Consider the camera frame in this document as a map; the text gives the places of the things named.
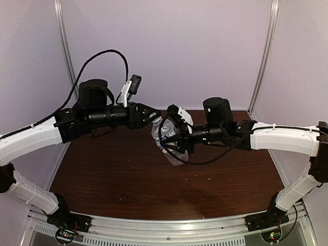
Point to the right circuit board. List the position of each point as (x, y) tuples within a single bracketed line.
[(271, 236)]

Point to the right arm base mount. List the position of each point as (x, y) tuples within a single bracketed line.
[(273, 217)]

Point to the circuit board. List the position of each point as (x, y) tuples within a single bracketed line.
[(271, 236), (64, 237)]

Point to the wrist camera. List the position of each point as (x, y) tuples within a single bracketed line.
[(186, 118), (130, 88)]

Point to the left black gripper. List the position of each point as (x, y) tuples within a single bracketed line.
[(136, 117)]

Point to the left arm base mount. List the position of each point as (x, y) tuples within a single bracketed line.
[(63, 218)]

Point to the aluminium frame post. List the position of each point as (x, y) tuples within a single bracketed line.
[(271, 30), (63, 40)]

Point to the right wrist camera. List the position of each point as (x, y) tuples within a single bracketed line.
[(186, 118)]

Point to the left circuit board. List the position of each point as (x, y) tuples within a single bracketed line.
[(64, 237)]

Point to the white water bottle cap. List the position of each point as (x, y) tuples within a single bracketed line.
[(157, 120)]

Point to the right aluminium frame post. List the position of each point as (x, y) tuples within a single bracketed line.
[(271, 30)]

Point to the front aluminium rail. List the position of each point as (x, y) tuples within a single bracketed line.
[(231, 230)]

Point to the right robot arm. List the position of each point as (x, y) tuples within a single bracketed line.
[(252, 135)]

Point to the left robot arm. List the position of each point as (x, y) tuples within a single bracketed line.
[(94, 109)]

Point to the left aluminium frame post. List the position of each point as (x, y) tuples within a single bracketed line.
[(63, 40)]

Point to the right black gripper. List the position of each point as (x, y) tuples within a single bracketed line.
[(183, 139)]

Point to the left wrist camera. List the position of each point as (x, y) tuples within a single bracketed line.
[(130, 88)]

